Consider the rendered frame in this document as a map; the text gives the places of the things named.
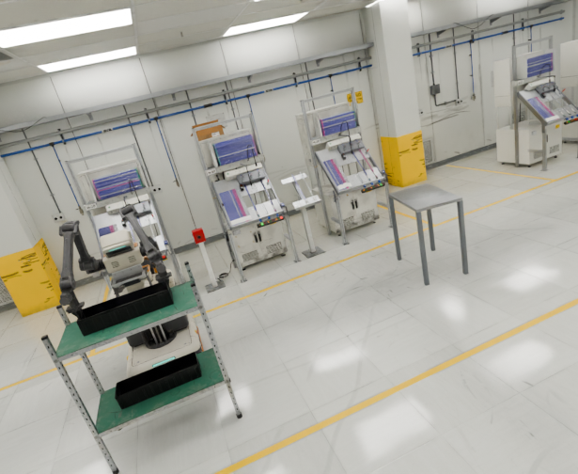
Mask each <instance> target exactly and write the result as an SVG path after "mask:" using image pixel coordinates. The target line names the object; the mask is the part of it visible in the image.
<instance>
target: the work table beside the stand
mask: <svg viewBox="0 0 578 474"><path fill-rule="evenodd" d="M387 195H388V200H389V207H390V213H391V220H392V227H393V232H394V239H395V246H396V252H397V258H398V261H401V253H400V246H399V239H398V227H397V220H396V214H395V207H394V200H396V201H397V202H399V203H401V204H403V205H404V206H406V207H408V208H409V209H411V210H413V211H415V217H416V225H417V232H418V240H419V248H420V256H421V263H422V271H423V278H424V284H425V285H426V286H428V285H429V284H430V280H429V271H428V264H427V256H426V248H425V240H424V231H423V224H422V215H421V212H423V211H427V218H428V226H429V235H430V250H431V251H435V242H434V233H433V224H432V215H431V209H433V208H437V207H440V206H444V205H447V204H450V203H454V202H457V208H458V219H459V230H460V241H461V263H462V272H463V273H464V274H465V275H466V274H469V272H468V260H467V248H466V236H465V225H464V212H463V200H462V197H460V196H458V195H455V194H452V193H450V192H447V191H446V190H443V189H441V188H438V187H436V186H433V185H431V184H428V183H424V184H420V185H417V186H413V187H410V188H406V189H402V190H399V191H396V192H392V193H388V194H387ZM393 199H394V200H393Z"/></svg>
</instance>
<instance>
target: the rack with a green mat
mask: <svg viewBox="0 0 578 474"><path fill-rule="evenodd" d="M184 264H185V267H186V270H187V273H188V275H189V278H190V281H187V282H185V283H182V284H180V285H177V286H174V287H171V288H170V289H171V292H172V294H173V302H174V304H173V305H170V306H167V307H165V308H160V309H157V310H154V311H152V312H150V313H147V314H144V315H142V316H139V317H136V318H133V319H131V320H129V321H126V322H123V323H120V324H116V325H113V326H110V327H108V328H105V329H103V330H100V331H98V332H95V333H92V334H89V335H86V336H83V334H82V332H81V330H80V328H79V326H78V324H77V323H76V322H73V323H71V322H70V320H69V318H68V316H67V314H66V312H65V310H64V309H63V307H62V305H58V306H56V309H57V311H58V313H59V315H60V317H61V319H62V321H63V323H64V325H65V326H66V327H65V330H64V332H63V335H62V337H61V340H60V342H59V344H58V347H57V349H56V350H55V348H54V346H53V345H52V343H51V341H50V339H49V337H48V335H45V336H42V337H41V340H42V342H43V344H44V346H45V348H46V350H47V351H48V353H49V355H50V357H51V359H52V360H53V362H54V364H55V366H56V368H57V370H58V372H59V374H60V376H61V377H62V379H63V381H64V383H65V385H66V387H67V389H68V390H69V392H70V395H71V397H72V398H73V400H74V401H75V403H76V405H77V407H78V409H79V411H80V413H81V415H82V416H83V418H84V420H85V422H86V425H87V427H88V428H89V430H90V432H91V433H92V435H93V437H94V439H95V440H96V442H97V444H98V446H99V448H100V450H101V452H102V454H103V456H104V458H105V460H106V462H107V464H108V465H109V466H110V468H111V470H112V473H113V474H118V472H119V469H118V468H117V465H116V464H115V462H114V460H113V458H112V456H111V454H110V452H109V450H108V449H107V447H106V446H105V444H104V442H103V440H102V436H105V435H108V434H111V433H112V432H114V431H120V430H121V429H122V428H124V427H126V426H128V425H131V424H133V423H135V422H137V421H139V420H141V419H145V418H147V417H150V416H152V415H154V414H157V413H159V412H161V411H164V410H165V409H167V408H170V407H172V406H174V405H177V404H179V403H183V402H185V401H187V400H190V399H192V398H193V397H196V396H198V395H200V394H203V393H205V392H207V391H210V390H212V389H214V388H217V387H219V386H222V385H224V384H226V385H227V390H228V392H229V395H230V398H231V401H232V403H233V405H234V408H235V411H236V416H237V418H238V419H241V418H242V412H241V411H240V408H239V406H238V404H237V401H236V398H235V395H234V392H233V389H232V387H231V384H230V382H231V380H230V378H229V377H228V374H227V369H226V366H225V364H224V361H223V358H222V356H221V353H220V350H219V347H218V345H217V342H216V339H215V336H214V334H213V331H212V329H211V324H210V321H209V318H208V315H207V313H206V310H205V308H204V305H203V302H202V299H201V297H200V294H199V291H198V288H197V286H196V283H195V279H194V276H193V273H192V270H191V267H190V264H189V262H188V261H186V262H185V263H184ZM197 310H199V311H200V314H201V317H202V319H203V322H204V325H205V327H206V329H207V332H208V335H209V338H210V341H211V345H212V348H210V349H209V350H206V351H204V352H201V353H199V354H196V356H197V359H198V362H199V364H200V369H201V371H202V373H201V374H202V376H201V377H199V378H196V379H195V380H193V381H190V382H188V383H185V384H183V385H181V386H178V387H174V388H172V389H170V390H168V391H166V392H163V393H161V394H159V395H156V396H154V397H151V398H149V399H147V400H144V401H142V402H140V403H137V404H134V405H132V406H129V407H127V408H125V409H121V408H120V406H119V404H118V402H117V400H116V399H115V393H116V387H113V388H110V389H108V390H105V391H104V389H103V387H102V384H101V382H100V380H99V378H98V376H97V374H96V373H95V371H94V369H93V367H92V365H91V363H90V361H89V359H88V357H87V355H86V352H88V351H91V350H93V349H96V348H99V347H101V346H103V345H106V344H108V343H111V342H114V341H116V340H121V339H123V338H126V337H129V336H130V335H133V334H136V333H138V332H141V331H144V330H146V329H149V328H152V327H154V326H156V325H159V324H163V323H166V322H169V321H171V320H174V319H177V318H179V317H181V316H184V315H186V314H189V313H192V312H194V311H197ZM78 355H80V356H81V358H82V359H83V361H84V363H85V365H86V368H87V370H88V372H89V374H90V376H91V378H92V380H93V382H94V384H95V386H96V388H97V390H98V391H99V393H100V395H101V396H100V401H99V407H98V413H97V418H96V424H94V422H93V420H92V418H91V416H90V415H89V413H88V412H87V410H86V407H85V405H84V403H83V401H82V399H81V397H80V396H79V394H78V392H77V390H76V388H75V386H74V384H73V382H72V381H71V379H70V377H69V375H68V373H67V371H66V369H65V367H64V365H63V363H62V362H61V361H63V360H66V359H69V358H71V357H74V356H78Z"/></svg>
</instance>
